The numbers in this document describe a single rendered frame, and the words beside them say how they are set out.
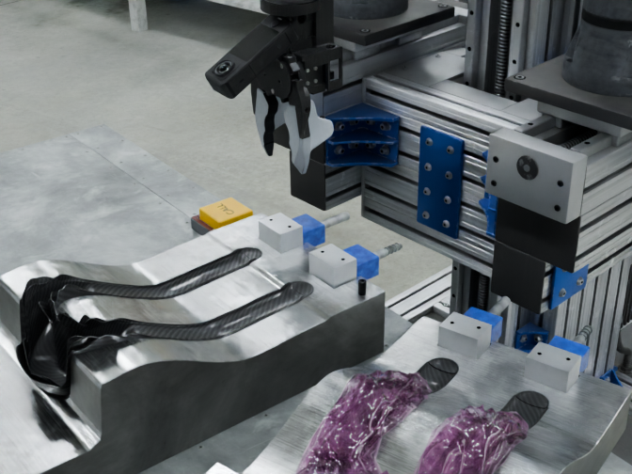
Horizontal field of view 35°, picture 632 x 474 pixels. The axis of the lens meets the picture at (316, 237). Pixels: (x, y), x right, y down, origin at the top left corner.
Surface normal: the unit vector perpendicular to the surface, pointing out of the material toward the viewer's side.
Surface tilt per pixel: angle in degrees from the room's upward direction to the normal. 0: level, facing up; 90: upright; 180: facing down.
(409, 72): 0
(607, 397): 0
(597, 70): 73
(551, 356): 0
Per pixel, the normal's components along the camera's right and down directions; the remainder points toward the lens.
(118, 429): 0.61, 0.38
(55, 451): -0.01, -0.87
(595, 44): -0.73, 0.06
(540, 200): -0.73, 0.35
